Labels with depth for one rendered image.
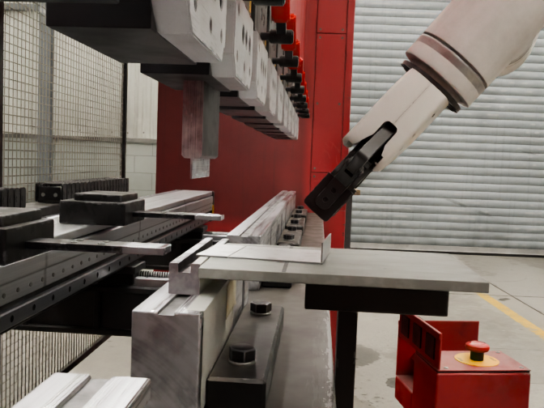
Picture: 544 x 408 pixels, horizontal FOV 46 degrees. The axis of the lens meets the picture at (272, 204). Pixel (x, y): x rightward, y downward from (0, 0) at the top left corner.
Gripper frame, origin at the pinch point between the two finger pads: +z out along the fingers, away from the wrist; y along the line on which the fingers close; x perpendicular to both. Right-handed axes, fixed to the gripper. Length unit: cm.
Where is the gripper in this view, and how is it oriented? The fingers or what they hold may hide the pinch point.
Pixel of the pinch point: (329, 197)
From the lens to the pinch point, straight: 67.6
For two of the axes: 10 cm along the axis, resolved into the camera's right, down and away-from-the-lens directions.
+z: -6.6, 7.3, 1.7
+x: 7.3, 6.8, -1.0
